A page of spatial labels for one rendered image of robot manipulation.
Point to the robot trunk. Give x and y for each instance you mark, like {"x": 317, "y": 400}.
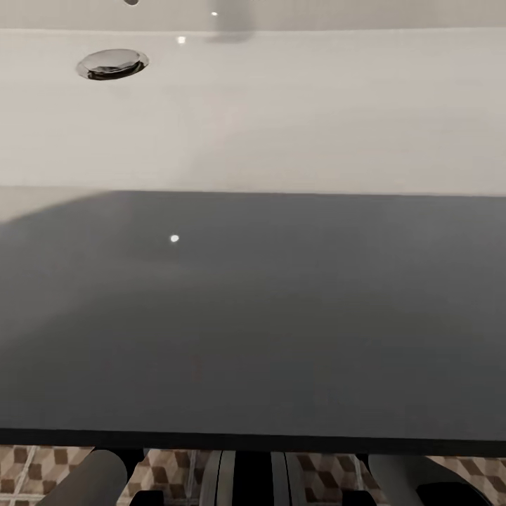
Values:
{"x": 252, "y": 478}

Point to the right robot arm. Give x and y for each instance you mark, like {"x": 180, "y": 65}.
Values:
{"x": 413, "y": 480}

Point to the furniture sink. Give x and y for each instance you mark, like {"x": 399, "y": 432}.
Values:
{"x": 254, "y": 225}

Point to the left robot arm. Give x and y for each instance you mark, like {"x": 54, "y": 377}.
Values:
{"x": 98, "y": 480}

